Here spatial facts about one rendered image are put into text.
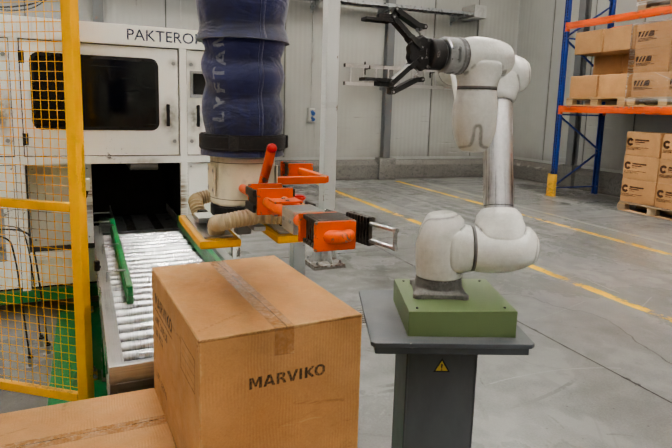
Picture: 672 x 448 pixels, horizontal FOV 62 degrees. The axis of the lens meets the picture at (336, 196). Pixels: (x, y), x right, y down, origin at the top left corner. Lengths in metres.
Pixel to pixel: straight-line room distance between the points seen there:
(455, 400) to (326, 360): 0.72
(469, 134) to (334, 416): 0.78
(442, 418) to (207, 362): 0.99
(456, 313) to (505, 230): 0.32
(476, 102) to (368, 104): 10.37
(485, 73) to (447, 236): 0.60
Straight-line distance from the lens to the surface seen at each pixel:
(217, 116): 1.43
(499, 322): 1.85
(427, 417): 2.03
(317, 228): 0.91
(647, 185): 9.56
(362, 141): 11.78
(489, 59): 1.48
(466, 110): 1.47
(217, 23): 1.44
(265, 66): 1.44
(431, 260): 1.87
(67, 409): 1.93
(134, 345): 2.31
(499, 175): 1.95
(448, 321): 1.80
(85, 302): 2.71
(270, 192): 1.25
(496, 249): 1.88
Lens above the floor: 1.44
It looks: 9 degrees down
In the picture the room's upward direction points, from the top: 2 degrees clockwise
